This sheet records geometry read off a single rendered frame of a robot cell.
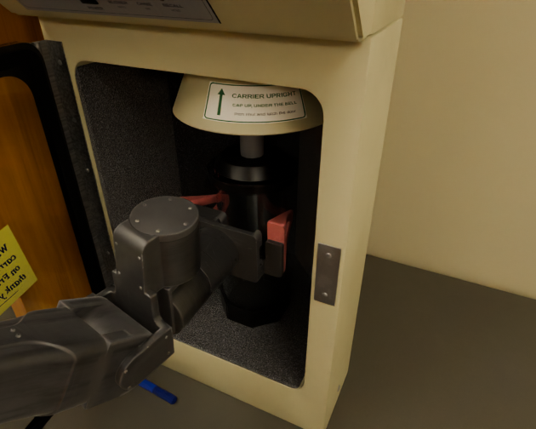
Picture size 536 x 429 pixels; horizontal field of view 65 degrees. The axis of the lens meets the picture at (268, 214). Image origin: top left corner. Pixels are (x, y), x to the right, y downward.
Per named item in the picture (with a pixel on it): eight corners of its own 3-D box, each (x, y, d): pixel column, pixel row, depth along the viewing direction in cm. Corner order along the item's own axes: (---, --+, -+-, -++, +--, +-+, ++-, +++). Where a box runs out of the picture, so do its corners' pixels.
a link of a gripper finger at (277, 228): (255, 182, 52) (216, 220, 45) (309, 194, 50) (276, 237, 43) (257, 226, 56) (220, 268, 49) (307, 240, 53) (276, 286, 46)
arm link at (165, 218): (61, 342, 38) (123, 397, 34) (26, 243, 31) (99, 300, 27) (162, 271, 46) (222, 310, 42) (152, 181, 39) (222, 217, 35)
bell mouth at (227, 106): (226, 78, 56) (224, 33, 53) (356, 94, 49) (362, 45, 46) (136, 118, 42) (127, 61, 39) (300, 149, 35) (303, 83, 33)
